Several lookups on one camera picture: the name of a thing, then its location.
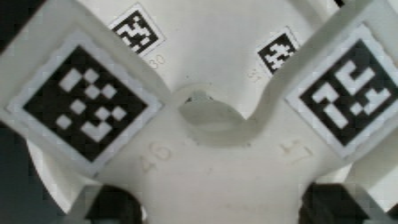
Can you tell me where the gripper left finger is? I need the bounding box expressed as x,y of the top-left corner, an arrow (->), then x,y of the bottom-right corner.
60,183 -> 147,224

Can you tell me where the white round table top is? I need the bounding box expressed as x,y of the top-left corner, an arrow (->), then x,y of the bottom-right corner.
25,0 -> 398,214

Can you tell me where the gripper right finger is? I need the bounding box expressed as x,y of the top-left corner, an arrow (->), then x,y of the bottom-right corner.
298,181 -> 396,224

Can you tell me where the white cross-shaped table base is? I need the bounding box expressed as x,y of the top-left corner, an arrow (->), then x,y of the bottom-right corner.
0,0 -> 398,224

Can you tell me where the white cylindrical table leg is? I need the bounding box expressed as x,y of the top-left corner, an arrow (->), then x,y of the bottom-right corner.
176,84 -> 245,146

